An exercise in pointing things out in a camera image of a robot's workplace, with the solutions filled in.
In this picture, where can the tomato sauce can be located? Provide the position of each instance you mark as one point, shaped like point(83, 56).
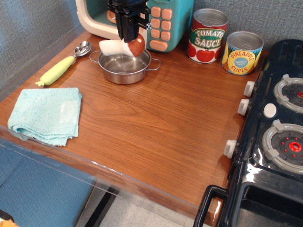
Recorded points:
point(206, 35)

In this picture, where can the pineapple slices can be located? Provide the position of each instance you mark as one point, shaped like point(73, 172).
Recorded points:
point(242, 52)

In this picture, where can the spoon with green handle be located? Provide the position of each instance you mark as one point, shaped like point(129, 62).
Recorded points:
point(61, 67)

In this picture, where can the light blue folded cloth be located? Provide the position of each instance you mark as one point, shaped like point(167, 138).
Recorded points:
point(50, 115)

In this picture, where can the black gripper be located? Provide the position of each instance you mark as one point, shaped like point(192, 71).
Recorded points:
point(128, 26)

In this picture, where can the small metal pot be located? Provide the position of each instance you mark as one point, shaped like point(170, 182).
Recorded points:
point(125, 70)

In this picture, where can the orange plush object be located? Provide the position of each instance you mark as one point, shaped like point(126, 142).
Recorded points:
point(8, 223)

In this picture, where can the teal toy microwave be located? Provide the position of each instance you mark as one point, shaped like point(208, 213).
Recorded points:
point(170, 19)

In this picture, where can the orange microwave plate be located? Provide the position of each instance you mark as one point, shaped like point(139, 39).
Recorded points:
point(111, 16)

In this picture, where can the plush brown white mushroom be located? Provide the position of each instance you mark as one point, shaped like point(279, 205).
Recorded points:
point(133, 48)

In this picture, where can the clear acrylic table guard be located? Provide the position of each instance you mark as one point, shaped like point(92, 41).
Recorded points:
point(42, 186)

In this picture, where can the black toy stove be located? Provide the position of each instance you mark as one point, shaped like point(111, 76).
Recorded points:
point(266, 174)

